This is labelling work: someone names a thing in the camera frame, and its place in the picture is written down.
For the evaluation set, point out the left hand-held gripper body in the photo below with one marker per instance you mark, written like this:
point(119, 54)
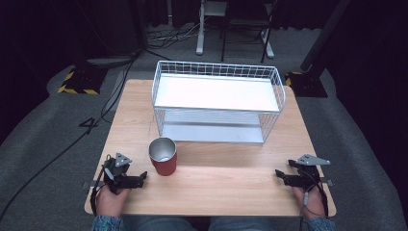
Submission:
point(114, 173)

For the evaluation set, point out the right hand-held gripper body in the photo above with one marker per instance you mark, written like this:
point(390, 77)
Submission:
point(309, 176)

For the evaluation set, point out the person's left hand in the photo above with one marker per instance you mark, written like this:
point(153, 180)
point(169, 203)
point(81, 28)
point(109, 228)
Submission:
point(109, 202)

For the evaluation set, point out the person's right hand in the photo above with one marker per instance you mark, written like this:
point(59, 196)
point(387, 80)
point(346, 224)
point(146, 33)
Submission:
point(314, 207)

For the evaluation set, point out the red metal cup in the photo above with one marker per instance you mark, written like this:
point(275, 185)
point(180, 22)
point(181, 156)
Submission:
point(165, 163)

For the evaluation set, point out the person's legs in jeans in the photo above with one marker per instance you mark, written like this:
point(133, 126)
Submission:
point(154, 224)

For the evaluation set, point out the yellow black striped stand base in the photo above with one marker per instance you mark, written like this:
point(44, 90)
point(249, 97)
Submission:
point(81, 82)
point(308, 85)

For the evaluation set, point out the black slanted pole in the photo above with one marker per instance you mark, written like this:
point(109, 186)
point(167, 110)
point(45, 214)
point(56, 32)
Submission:
point(322, 35)

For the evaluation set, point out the black metal chair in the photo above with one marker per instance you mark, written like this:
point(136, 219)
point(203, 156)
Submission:
point(247, 22)

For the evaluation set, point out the white metal stand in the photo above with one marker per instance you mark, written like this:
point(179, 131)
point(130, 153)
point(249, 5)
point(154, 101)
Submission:
point(201, 35)

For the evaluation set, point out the metal table edge bracket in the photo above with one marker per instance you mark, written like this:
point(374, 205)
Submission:
point(327, 182)

